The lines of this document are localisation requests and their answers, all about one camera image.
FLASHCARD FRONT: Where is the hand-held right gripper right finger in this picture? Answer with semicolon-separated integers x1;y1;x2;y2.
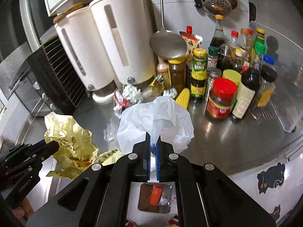
156;135;277;227

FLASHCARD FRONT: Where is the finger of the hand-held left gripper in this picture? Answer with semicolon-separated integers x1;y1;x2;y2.
2;142;60;182
0;139;47;162

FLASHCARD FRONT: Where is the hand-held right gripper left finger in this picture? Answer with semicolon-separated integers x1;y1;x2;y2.
26;132;151;227

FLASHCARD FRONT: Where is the yellow plastic bag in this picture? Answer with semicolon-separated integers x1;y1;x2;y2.
44;112;124;179

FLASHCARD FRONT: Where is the grey waste bin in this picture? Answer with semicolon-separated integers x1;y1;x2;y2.
137;182;173;214

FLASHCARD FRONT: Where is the white plastic bag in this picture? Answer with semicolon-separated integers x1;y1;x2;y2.
117;96;194;171

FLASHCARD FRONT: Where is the yellow snack wrapper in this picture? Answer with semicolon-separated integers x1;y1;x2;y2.
149;74;165;93

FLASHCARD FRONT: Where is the person's left hand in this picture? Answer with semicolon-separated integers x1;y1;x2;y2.
12;206;31;220

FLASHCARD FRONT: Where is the orange packet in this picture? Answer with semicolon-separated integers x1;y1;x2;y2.
148;185;164;205

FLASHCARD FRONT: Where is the red crumpled wrapper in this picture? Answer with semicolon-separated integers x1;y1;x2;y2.
113;91;130;117

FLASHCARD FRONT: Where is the corn cob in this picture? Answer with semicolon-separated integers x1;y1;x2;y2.
175;87;191;110

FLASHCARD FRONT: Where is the crumpled foil ball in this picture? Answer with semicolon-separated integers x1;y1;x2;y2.
163;87;178;99
122;84;143;100

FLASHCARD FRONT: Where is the amber jar yellow lid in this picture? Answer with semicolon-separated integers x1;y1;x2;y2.
168;58;187;95

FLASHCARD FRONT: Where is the sauce jar red lid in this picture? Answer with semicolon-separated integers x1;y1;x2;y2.
206;78;238;120

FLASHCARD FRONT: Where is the spice jar metal lid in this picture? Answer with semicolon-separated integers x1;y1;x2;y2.
205;68;222;103

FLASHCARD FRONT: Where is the green label sauce bottle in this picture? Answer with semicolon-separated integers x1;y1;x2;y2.
190;48;208;99

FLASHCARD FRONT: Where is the dark bottle white label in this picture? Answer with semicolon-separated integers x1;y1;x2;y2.
232;67;261;120

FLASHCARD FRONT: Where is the black cat sticker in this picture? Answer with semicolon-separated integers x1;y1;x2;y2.
257;163;286;195
269;204;281;222

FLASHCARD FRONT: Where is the jar with yellow lid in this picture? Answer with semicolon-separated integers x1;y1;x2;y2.
222;69;241;86

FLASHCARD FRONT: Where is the steel ladle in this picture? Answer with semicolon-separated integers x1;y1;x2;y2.
150;0;187;60

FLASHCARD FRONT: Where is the glass cruet steel top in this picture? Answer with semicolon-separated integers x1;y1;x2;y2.
217;44;234;71

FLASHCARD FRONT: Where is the sauce pouch red cap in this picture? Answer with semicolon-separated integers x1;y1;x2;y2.
179;26;202;69

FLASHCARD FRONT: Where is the small bottle yellow cap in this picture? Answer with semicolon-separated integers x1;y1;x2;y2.
233;48;244;73

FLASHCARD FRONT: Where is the jar with black lid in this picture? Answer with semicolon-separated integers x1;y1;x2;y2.
257;65;279;108

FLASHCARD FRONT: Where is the tall dark bottle orange cap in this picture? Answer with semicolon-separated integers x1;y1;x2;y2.
209;15;227;51

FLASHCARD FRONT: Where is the clear bottle red cap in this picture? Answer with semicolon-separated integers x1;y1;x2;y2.
228;30;240;51

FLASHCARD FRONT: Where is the jar with blue lid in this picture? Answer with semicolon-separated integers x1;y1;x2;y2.
260;54;276;72

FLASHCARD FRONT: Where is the amber bottle orange cap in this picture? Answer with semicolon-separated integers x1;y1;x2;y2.
240;28;254;52

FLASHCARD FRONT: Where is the green bottle yellow cap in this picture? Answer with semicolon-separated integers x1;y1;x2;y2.
254;28;266;55

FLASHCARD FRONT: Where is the black wire rack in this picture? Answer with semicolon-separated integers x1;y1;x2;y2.
26;38;88;114

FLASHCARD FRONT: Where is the pink handled brush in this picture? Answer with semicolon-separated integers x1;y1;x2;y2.
156;57;171;88

